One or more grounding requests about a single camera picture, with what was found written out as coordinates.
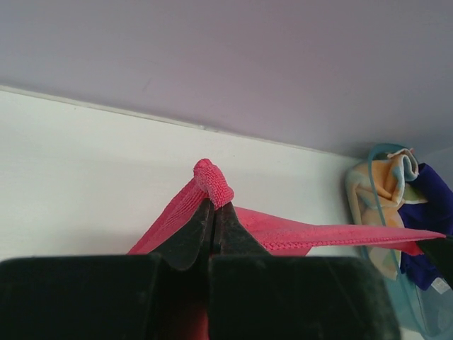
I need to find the orange patterned towel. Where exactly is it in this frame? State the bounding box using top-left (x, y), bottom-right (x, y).
top-left (348, 147), bottom-right (429, 281)

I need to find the pink microfiber towel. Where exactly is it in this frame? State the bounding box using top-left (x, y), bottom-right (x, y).
top-left (129, 159), bottom-right (446, 256)

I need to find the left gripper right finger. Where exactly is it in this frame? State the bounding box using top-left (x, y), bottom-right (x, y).
top-left (214, 203), bottom-right (269, 256)

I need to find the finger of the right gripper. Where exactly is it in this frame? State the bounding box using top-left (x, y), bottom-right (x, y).
top-left (417, 236), bottom-right (453, 280)

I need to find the purple towel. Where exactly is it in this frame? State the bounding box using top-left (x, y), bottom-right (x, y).
top-left (398, 163), bottom-right (452, 290)

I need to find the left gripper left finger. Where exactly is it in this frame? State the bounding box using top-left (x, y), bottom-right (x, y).
top-left (163, 199), bottom-right (215, 271)

